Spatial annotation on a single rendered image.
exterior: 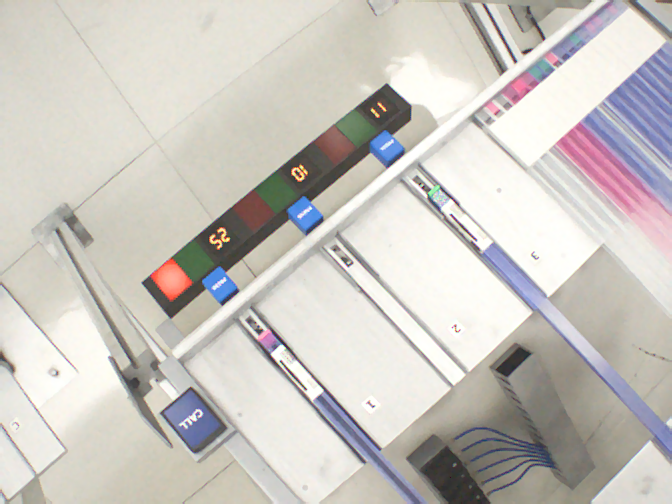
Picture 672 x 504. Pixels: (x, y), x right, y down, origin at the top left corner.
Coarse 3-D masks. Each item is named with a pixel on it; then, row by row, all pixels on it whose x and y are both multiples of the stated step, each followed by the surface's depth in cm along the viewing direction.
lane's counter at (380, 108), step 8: (376, 96) 97; (384, 96) 97; (368, 104) 97; (376, 104) 97; (384, 104) 97; (392, 104) 97; (368, 112) 97; (376, 112) 96; (384, 112) 96; (392, 112) 96; (376, 120) 96; (384, 120) 96
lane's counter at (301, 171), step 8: (296, 160) 95; (304, 160) 95; (288, 168) 95; (296, 168) 95; (304, 168) 95; (312, 168) 95; (288, 176) 95; (296, 176) 94; (304, 176) 94; (312, 176) 94; (296, 184) 94; (304, 184) 94
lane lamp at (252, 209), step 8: (248, 200) 94; (256, 200) 94; (240, 208) 94; (248, 208) 94; (256, 208) 93; (264, 208) 93; (240, 216) 93; (248, 216) 93; (256, 216) 93; (264, 216) 93; (248, 224) 93; (256, 224) 93
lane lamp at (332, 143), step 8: (336, 128) 96; (320, 136) 96; (328, 136) 96; (336, 136) 96; (344, 136) 96; (320, 144) 96; (328, 144) 95; (336, 144) 95; (344, 144) 95; (352, 144) 95; (328, 152) 95; (336, 152) 95; (344, 152) 95; (336, 160) 95
